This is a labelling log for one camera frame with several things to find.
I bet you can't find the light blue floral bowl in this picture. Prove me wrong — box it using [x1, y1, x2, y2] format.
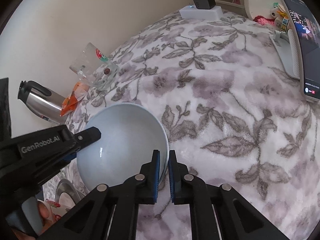
[76, 103, 169, 191]

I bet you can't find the small plush toy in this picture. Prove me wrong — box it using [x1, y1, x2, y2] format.
[253, 3, 292, 33]

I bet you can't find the smartphone on stand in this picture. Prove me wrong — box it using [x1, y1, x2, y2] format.
[281, 0, 319, 102]

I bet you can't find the white power strip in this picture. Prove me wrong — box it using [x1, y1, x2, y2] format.
[179, 5, 223, 21]

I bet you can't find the clear glass mug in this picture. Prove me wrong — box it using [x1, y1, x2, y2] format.
[69, 42, 119, 91]

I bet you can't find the stainless steel thermos jug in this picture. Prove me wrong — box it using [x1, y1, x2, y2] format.
[17, 80, 67, 125]

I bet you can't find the orange snack packet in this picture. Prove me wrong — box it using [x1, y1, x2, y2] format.
[60, 81, 89, 116]

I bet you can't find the white bowl with red rim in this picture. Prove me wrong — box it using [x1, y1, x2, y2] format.
[43, 199, 71, 223]

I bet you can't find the floral grey tablecloth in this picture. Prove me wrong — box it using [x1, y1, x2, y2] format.
[67, 11, 319, 239]

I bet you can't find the person's left hand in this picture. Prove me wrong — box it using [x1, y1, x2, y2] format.
[11, 201, 53, 240]

